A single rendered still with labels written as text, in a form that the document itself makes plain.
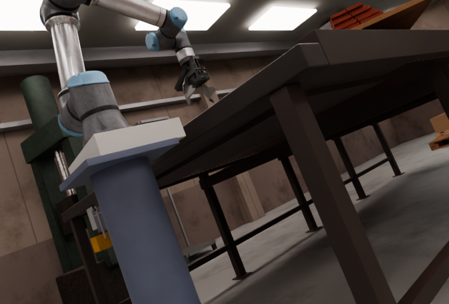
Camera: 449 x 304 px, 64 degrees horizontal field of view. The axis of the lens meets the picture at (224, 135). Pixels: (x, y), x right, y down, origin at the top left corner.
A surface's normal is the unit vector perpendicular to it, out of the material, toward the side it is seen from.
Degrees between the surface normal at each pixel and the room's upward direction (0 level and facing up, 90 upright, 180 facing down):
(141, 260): 90
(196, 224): 90
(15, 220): 90
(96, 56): 90
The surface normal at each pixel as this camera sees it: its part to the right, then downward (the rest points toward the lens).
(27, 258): 0.58, -0.34
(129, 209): 0.11, -0.19
